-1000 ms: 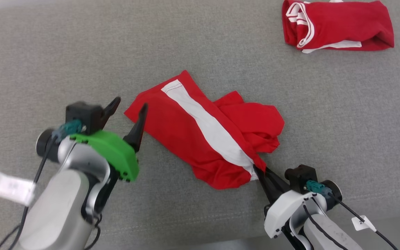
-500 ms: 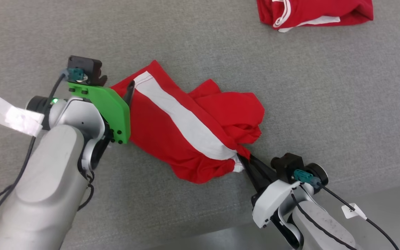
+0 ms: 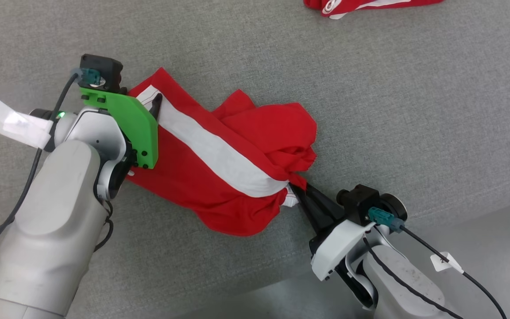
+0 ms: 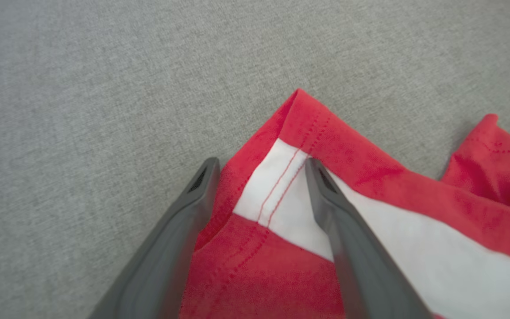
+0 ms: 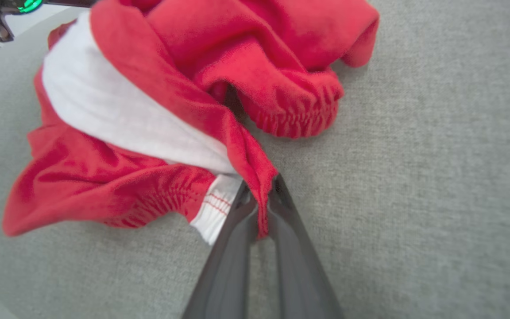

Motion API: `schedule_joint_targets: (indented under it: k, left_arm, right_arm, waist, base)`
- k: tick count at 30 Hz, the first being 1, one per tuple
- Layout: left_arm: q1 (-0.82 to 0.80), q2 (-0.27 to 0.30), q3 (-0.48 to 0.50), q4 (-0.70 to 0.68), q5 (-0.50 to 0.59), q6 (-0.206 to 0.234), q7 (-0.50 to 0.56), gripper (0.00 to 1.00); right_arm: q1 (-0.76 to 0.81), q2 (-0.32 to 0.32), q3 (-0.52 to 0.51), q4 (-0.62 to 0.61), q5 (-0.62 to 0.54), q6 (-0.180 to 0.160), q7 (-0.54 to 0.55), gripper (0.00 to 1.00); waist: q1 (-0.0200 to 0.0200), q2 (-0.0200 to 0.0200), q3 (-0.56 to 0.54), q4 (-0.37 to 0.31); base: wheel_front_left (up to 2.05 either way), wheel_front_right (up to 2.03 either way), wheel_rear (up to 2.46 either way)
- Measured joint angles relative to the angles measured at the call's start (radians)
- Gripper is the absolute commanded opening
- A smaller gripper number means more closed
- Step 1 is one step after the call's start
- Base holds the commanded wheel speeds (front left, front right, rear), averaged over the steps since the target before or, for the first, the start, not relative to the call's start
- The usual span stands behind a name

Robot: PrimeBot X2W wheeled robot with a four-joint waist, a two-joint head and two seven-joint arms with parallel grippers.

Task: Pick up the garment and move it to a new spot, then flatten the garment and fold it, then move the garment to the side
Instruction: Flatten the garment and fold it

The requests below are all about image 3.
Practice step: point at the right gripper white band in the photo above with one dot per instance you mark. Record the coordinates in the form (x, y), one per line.
(334, 248)

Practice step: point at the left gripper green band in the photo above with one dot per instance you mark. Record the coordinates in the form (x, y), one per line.
(135, 128)

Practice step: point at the red shorts with white stripe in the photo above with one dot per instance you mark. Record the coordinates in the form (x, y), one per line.
(193, 190)

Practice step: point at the red white basketball jersey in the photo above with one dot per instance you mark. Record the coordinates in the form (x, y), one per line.
(370, 5)

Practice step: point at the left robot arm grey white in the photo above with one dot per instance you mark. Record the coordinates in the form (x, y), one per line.
(47, 221)

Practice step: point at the grey fabric sofa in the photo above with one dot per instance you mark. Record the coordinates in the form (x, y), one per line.
(370, 110)

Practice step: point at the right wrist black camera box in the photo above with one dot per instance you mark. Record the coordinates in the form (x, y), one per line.
(359, 204)

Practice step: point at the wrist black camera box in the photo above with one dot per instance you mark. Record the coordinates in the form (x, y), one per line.
(359, 204)
(102, 71)

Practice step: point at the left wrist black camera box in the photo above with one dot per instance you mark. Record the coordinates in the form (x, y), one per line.
(102, 71)

